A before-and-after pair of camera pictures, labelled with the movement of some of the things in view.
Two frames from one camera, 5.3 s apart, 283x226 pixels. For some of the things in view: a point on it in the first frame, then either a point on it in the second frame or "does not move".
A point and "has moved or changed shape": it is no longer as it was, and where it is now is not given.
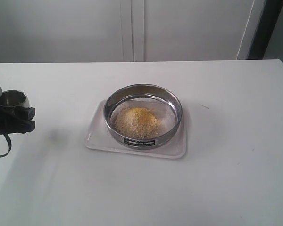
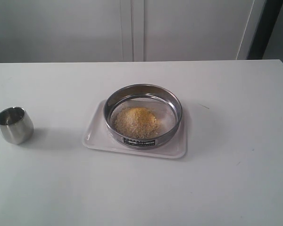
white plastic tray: [99, 138] does not move
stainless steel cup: [12, 98] has moved or changed shape
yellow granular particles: [137, 122] does not move
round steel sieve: [142, 116] does not move
